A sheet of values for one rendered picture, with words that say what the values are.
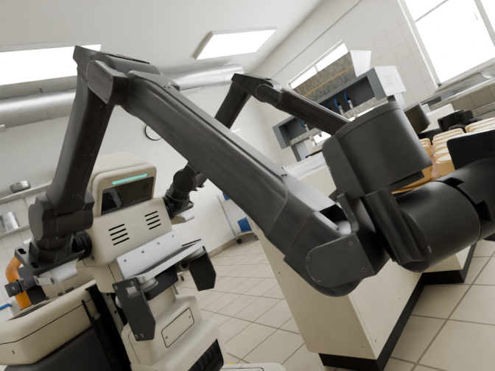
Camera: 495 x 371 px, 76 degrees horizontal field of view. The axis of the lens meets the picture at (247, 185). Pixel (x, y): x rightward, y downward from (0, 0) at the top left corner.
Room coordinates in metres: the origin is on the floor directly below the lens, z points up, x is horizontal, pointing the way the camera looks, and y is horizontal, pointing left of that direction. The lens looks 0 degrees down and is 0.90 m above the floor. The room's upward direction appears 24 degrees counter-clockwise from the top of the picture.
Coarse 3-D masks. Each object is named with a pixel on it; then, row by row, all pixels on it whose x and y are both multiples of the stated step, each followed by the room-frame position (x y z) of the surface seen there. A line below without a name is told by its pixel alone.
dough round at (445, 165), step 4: (444, 156) 0.37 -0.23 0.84; (448, 156) 0.37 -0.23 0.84; (440, 160) 0.36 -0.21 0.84; (444, 160) 0.35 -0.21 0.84; (448, 160) 0.35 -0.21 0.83; (440, 164) 0.35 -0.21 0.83; (444, 164) 0.35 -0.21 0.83; (448, 164) 0.35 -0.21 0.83; (452, 164) 0.34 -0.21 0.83; (440, 168) 0.36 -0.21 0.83; (444, 168) 0.35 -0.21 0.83; (448, 168) 0.35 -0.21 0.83; (452, 168) 0.34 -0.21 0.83; (440, 172) 0.36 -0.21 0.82; (444, 172) 0.35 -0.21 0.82; (448, 172) 0.35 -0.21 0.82
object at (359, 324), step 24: (264, 240) 1.41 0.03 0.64; (288, 288) 1.40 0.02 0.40; (312, 288) 1.31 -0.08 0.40; (360, 288) 1.27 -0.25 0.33; (384, 288) 1.38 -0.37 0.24; (408, 288) 1.53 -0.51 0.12; (312, 312) 1.35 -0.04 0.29; (336, 312) 1.26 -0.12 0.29; (360, 312) 1.22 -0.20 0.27; (384, 312) 1.33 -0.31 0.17; (408, 312) 1.52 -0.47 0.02; (312, 336) 1.39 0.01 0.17; (336, 336) 1.30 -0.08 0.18; (360, 336) 1.22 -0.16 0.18; (384, 336) 1.28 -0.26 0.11; (336, 360) 1.38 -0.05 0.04; (360, 360) 1.29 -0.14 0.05; (384, 360) 1.28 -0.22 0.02
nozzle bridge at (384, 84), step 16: (352, 80) 1.64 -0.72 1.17; (368, 80) 1.67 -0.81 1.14; (384, 80) 1.59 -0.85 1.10; (400, 80) 1.77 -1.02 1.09; (352, 96) 1.75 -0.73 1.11; (368, 96) 1.69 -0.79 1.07; (384, 96) 1.56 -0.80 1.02; (400, 96) 1.69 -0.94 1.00; (336, 112) 1.84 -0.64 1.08; (352, 112) 1.72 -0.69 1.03; (288, 128) 2.08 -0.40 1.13; (304, 128) 2.00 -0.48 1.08; (288, 144) 2.05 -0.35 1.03; (304, 144) 2.19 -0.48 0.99
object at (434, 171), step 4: (432, 148) 0.62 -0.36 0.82; (432, 152) 0.56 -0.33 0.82; (432, 156) 0.53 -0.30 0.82; (432, 160) 0.49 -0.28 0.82; (436, 164) 0.45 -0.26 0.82; (432, 168) 0.43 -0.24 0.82; (436, 168) 0.42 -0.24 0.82; (432, 172) 0.40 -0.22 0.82; (436, 172) 0.40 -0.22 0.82; (432, 176) 0.38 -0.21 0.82; (436, 176) 0.38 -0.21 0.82; (440, 176) 0.37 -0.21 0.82; (432, 180) 0.36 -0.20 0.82; (424, 184) 0.36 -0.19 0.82; (408, 188) 0.37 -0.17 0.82; (412, 188) 0.36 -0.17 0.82; (392, 192) 0.38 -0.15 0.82; (396, 192) 0.37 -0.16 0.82
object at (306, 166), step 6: (312, 156) 1.33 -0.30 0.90; (318, 156) 1.37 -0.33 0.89; (300, 162) 1.26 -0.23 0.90; (306, 162) 1.29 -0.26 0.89; (312, 162) 1.32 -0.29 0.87; (318, 162) 1.35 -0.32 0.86; (324, 162) 1.38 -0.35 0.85; (282, 168) 1.19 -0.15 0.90; (288, 168) 1.20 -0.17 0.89; (294, 168) 1.23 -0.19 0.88; (300, 168) 1.25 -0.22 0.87; (306, 168) 1.28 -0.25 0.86; (312, 168) 1.31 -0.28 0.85; (318, 168) 1.34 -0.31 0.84; (294, 174) 1.21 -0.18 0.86; (300, 174) 1.24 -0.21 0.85
